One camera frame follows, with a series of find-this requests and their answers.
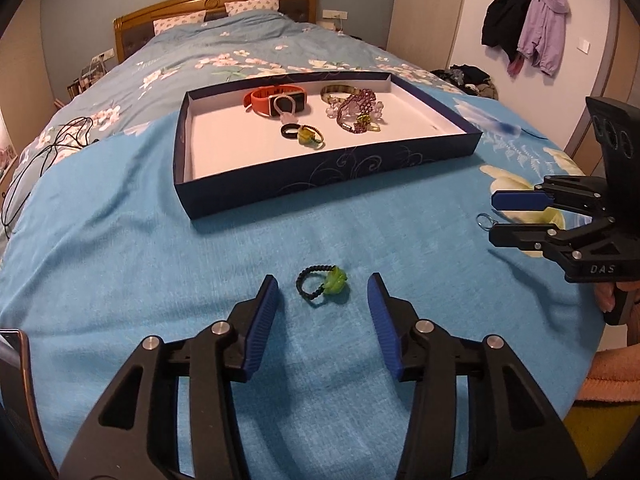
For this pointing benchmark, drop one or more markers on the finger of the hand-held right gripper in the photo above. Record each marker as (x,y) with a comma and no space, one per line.
(520,237)
(520,200)

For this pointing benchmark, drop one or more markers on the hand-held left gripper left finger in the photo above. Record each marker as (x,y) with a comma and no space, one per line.
(262,320)

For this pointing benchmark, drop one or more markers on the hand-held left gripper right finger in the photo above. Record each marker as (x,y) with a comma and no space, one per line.
(385,325)

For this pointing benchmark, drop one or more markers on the dark blue tray box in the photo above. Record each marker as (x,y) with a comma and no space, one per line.
(310,160)

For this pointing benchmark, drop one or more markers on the brown striped bangle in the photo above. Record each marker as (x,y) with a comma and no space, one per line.
(337,91)

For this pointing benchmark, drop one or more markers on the orange smart watch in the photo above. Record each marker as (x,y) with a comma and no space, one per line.
(265,102)

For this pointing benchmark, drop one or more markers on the person's right hand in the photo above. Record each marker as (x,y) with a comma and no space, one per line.
(606,297)

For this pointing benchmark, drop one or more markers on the dark clothes pile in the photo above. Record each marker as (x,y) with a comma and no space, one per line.
(467,80)

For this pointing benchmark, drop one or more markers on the blue floral blanket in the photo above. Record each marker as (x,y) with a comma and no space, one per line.
(125,260)

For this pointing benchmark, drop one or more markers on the purple jacket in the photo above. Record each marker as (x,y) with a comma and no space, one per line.
(545,25)

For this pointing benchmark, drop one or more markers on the black jacket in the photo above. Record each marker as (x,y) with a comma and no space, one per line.
(502,20)

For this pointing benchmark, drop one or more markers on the yellow stool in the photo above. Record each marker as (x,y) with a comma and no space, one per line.
(605,440)

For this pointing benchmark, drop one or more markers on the bedside items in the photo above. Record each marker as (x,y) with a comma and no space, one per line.
(87,77)

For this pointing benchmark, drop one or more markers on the floral pillow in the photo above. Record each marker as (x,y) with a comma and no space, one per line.
(177,22)
(250,6)

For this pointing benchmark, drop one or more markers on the wooden headboard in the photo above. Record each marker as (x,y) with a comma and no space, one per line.
(165,7)

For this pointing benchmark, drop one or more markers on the white light switch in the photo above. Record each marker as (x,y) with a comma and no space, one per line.
(583,45)

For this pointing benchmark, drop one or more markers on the white wall outlet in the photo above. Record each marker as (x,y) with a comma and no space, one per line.
(334,14)
(102,55)

